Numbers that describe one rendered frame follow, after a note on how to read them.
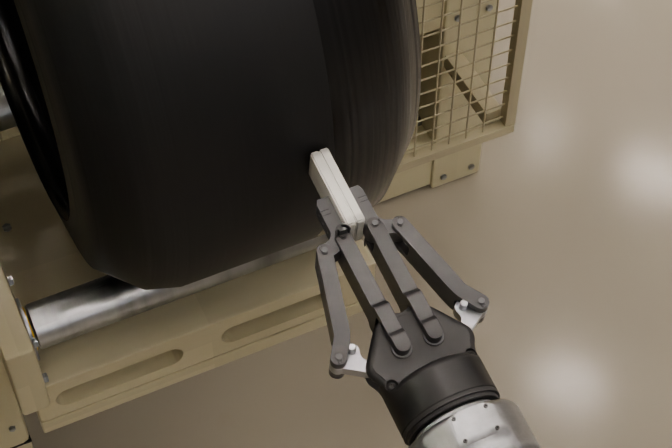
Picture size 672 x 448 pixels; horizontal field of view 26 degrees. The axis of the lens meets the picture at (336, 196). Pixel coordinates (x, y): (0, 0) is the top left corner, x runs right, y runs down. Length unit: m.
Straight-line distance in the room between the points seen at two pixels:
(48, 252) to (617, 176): 1.38
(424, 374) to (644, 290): 1.56
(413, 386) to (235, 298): 0.45
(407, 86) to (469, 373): 0.25
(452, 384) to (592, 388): 1.42
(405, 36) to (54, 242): 0.58
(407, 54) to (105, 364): 0.46
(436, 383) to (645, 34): 2.00
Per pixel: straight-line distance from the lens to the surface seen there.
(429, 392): 1.01
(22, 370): 1.34
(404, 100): 1.15
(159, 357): 1.46
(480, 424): 0.99
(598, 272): 2.56
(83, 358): 1.41
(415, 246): 1.08
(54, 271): 1.55
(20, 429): 1.64
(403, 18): 1.12
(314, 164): 1.11
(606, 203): 2.65
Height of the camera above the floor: 2.04
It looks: 51 degrees down
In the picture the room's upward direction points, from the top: straight up
